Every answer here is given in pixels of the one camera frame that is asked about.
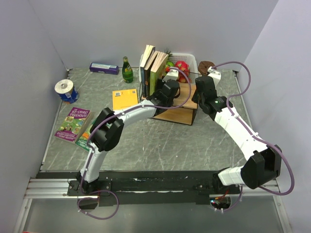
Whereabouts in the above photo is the green 65-storey treehouse book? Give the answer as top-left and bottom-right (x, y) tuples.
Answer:
(148, 51), (168, 96)

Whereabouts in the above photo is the dark blue paperback book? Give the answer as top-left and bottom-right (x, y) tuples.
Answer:
(139, 45), (156, 98)

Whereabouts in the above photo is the green 104-storey treehouse book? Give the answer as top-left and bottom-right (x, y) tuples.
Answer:
(75, 121), (94, 152)

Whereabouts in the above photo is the purple 117-storey treehouse book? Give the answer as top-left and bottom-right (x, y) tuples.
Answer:
(54, 107), (92, 144)

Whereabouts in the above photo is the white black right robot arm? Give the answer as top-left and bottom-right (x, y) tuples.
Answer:
(192, 76), (281, 194)

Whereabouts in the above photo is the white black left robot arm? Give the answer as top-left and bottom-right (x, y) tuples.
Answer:
(77, 80), (179, 195)

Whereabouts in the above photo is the wooden two-tier shelf rack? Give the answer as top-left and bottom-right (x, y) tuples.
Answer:
(153, 69), (198, 125)

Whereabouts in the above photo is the jar with brown lid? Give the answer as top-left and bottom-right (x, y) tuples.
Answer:
(198, 61), (215, 75)

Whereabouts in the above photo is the toy green apple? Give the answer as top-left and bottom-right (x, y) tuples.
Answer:
(166, 61), (174, 67)

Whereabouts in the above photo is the toy pineapple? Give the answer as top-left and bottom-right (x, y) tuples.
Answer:
(164, 48), (173, 61)

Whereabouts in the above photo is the toy dragon fruit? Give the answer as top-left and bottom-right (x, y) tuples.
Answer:
(174, 61), (190, 83)

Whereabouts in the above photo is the white plastic fruit basket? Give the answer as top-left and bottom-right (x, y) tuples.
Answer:
(138, 54), (198, 90)

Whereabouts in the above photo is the green glass bottle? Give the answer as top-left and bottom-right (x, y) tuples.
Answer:
(122, 56), (134, 83)

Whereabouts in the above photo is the yellow book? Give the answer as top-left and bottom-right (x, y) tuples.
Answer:
(112, 89), (138, 111)

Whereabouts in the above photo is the purple rectangular box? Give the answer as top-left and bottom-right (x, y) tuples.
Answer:
(89, 63), (119, 75)

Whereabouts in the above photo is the blue tin can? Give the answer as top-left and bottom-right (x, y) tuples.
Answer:
(59, 89), (79, 104)

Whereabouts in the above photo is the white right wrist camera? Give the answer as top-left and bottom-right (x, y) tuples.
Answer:
(207, 67), (221, 87)

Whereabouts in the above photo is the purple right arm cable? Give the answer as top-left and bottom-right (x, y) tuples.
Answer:
(207, 61), (295, 212)

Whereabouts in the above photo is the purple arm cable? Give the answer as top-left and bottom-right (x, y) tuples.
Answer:
(77, 67), (192, 220)
(207, 61), (295, 212)

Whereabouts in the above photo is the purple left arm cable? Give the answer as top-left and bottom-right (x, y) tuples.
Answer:
(77, 67), (192, 220)

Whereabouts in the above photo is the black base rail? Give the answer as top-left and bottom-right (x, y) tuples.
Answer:
(36, 171), (241, 210)

